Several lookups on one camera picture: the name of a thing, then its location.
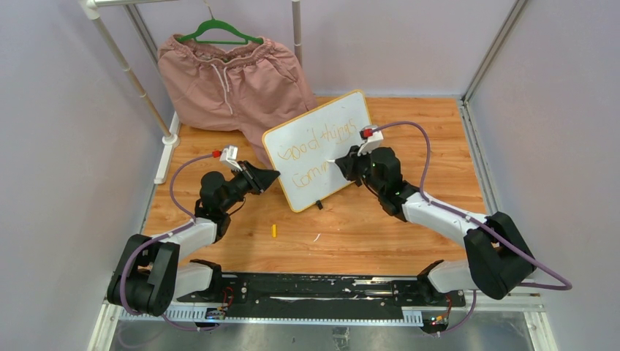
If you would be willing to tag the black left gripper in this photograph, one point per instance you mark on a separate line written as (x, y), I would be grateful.
(256, 179)

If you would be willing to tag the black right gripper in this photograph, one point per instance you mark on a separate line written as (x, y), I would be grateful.
(349, 162)

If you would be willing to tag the yellow-framed whiteboard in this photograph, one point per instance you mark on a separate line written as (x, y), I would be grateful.
(299, 148)

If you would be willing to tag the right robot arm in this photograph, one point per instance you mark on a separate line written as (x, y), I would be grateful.
(495, 249)

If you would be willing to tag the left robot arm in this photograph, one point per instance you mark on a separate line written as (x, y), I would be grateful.
(148, 277)

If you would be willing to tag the pink shorts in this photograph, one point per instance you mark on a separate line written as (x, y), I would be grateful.
(250, 89)

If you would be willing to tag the green clothes hanger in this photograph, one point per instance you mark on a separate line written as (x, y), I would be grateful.
(220, 31)

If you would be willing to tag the white clothes rack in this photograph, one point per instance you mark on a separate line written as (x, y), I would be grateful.
(170, 138)

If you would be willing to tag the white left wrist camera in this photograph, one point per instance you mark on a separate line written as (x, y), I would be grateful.
(228, 158)

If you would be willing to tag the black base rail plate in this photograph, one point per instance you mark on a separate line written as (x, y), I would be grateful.
(310, 299)

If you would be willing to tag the aluminium frame post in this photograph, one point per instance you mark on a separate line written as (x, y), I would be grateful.
(473, 136)

